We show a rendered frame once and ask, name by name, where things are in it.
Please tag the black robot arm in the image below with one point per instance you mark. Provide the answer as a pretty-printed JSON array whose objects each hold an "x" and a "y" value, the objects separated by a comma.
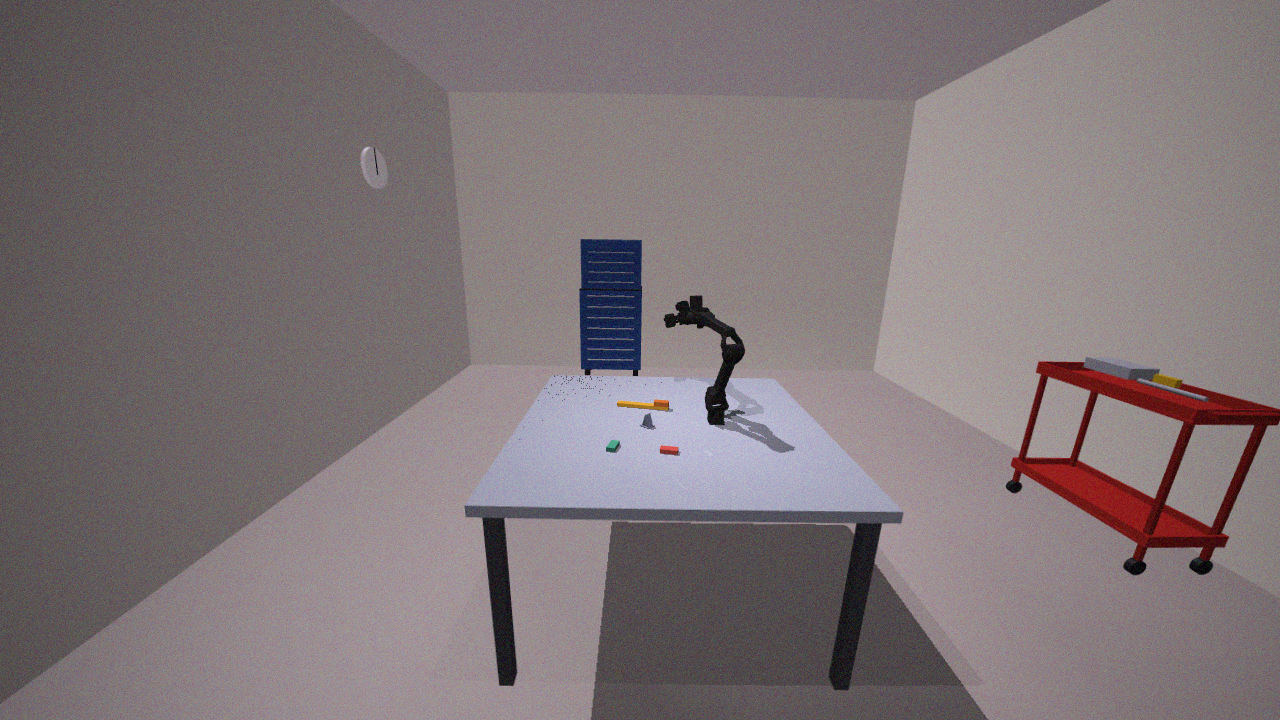
[{"x": 731, "y": 353}]

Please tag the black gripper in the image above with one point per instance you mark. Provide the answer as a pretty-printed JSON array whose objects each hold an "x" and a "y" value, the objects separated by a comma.
[{"x": 671, "y": 319}]

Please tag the orange long bar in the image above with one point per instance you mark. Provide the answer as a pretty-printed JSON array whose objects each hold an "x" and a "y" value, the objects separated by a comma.
[{"x": 658, "y": 404}]

